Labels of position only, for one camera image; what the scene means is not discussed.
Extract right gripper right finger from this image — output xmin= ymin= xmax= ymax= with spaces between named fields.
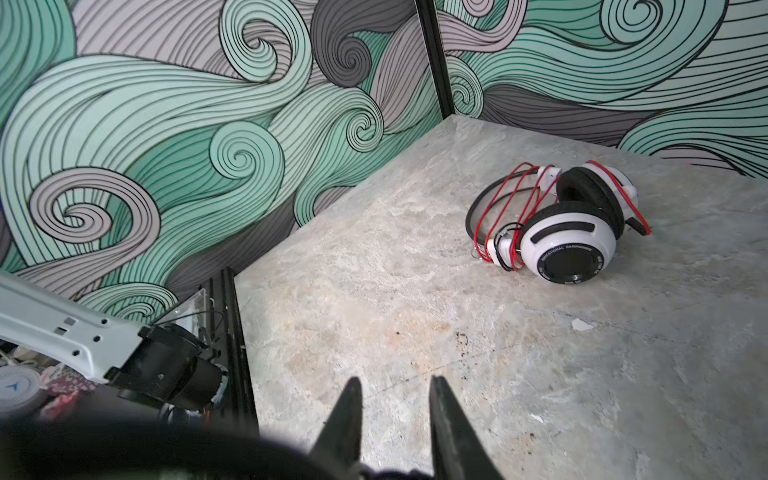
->
xmin=429 ymin=376 xmax=503 ymax=480

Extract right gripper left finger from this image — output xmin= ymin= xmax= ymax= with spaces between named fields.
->
xmin=309 ymin=377 xmax=363 ymax=474

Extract white black headphones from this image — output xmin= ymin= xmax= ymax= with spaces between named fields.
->
xmin=464 ymin=160 xmax=651 ymax=285

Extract black blue headphones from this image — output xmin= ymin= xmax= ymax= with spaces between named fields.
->
xmin=1 ymin=421 xmax=427 ymax=479

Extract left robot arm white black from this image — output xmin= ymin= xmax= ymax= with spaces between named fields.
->
xmin=1 ymin=271 xmax=229 ymax=411

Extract pink patterned toy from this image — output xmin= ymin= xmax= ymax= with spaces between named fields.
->
xmin=39 ymin=363 xmax=98 ymax=421

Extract white round device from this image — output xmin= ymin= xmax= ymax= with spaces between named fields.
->
xmin=0 ymin=366 xmax=49 ymax=419

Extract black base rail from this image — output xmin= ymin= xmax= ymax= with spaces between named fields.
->
xmin=203 ymin=267 xmax=259 ymax=435

